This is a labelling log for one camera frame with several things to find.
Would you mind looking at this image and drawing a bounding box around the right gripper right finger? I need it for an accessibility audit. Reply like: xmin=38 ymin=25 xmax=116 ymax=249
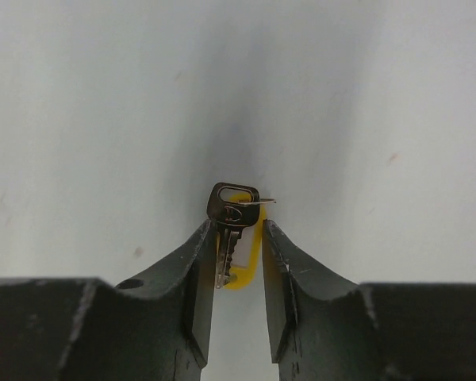
xmin=263 ymin=221 xmax=476 ymax=380

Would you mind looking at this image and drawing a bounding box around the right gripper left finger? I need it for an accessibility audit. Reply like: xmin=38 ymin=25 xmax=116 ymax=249
xmin=0 ymin=221 xmax=216 ymax=380

